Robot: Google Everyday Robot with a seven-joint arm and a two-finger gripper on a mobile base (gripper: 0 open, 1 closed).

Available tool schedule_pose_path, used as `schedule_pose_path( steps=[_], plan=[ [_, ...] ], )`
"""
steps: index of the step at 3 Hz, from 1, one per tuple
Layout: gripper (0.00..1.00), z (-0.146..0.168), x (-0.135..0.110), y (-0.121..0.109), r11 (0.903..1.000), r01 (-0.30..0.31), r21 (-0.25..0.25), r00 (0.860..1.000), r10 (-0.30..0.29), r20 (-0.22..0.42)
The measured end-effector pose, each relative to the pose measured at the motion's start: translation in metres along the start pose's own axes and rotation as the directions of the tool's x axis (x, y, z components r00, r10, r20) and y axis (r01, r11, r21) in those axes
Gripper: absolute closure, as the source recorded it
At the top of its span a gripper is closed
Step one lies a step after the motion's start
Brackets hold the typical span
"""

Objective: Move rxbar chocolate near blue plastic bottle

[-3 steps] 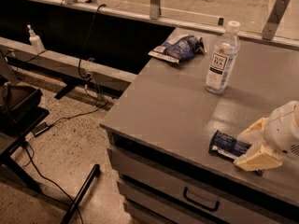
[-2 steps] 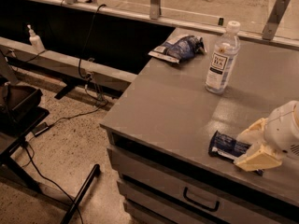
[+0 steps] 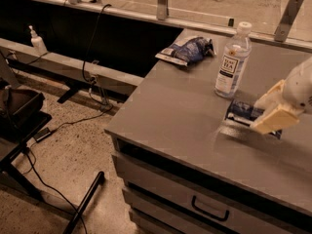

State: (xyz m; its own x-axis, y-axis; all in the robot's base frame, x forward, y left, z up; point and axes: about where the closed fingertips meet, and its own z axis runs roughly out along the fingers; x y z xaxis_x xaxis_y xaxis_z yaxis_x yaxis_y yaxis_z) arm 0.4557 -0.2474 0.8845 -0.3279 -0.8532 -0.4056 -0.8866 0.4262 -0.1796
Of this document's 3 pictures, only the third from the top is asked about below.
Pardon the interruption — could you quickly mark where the grey cabinet drawer front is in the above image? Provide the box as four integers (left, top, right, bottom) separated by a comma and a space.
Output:
111, 151, 293, 234

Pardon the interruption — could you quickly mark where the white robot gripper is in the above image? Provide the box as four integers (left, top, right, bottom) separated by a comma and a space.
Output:
251, 58, 312, 135

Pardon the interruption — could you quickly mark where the grey metal ledge beam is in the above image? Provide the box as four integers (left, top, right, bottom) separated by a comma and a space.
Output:
0, 38, 143, 96

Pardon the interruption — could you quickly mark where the blue rxbar chocolate wrapper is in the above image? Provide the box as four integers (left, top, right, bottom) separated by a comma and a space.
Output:
225, 99, 283, 139

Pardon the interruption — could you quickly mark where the crumpled blue chip bag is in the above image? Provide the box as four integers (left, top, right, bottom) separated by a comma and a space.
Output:
155, 36, 215, 66

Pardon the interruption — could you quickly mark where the clear plastic tea bottle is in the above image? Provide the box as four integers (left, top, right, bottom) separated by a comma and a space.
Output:
214, 21, 252, 98

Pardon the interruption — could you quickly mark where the black drawer handle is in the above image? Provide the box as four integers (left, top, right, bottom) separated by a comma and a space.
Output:
191, 196, 230, 222

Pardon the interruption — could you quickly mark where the black metal stand leg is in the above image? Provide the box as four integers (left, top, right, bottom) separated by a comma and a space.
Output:
62, 172, 104, 234

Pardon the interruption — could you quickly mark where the black hanging power cable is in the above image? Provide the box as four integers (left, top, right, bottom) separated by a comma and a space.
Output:
80, 3, 112, 106

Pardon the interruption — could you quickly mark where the white pump dispenser bottle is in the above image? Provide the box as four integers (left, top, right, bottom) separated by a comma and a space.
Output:
28, 25, 48, 56

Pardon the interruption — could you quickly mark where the grey metal window post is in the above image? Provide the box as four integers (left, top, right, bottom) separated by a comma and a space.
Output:
156, 0, 169, 20

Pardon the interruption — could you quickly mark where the black floor cable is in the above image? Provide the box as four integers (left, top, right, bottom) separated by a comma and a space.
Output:
21, 104, 114, 234

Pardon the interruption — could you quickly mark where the small black power adapter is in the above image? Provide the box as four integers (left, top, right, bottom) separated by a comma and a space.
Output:
33, 128, 52, 142

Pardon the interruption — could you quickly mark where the black tray on stand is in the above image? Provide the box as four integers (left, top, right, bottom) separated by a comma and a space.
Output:
0, 86, 45, 129

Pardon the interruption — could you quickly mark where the grey angled metal bracket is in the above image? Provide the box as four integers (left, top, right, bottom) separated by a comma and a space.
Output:
274, 0, 304, 42

